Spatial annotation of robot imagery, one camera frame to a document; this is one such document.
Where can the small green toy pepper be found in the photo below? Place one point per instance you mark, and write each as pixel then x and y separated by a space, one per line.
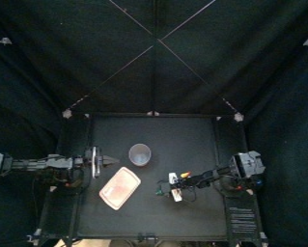
pixel 159 192

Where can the metal table edge clamp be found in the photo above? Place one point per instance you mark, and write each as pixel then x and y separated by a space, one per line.
pixel 33 238
pixel 145 238
pixel 263 240

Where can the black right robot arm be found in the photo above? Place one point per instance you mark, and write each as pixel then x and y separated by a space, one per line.
pixel 241 165

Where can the black vertical frame post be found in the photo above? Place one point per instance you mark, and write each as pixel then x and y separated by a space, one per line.
pixel 153 64

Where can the pink rectangular plate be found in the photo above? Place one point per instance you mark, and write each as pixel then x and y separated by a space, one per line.
pixel 119 188

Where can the small yellow orange toy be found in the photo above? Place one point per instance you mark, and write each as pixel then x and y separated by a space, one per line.
pixel 184 174

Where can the translucent plastic cup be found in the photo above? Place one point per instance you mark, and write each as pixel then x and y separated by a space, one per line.
pixel 139 154

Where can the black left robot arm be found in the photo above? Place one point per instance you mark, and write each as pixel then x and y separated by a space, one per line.
pixel 35 163

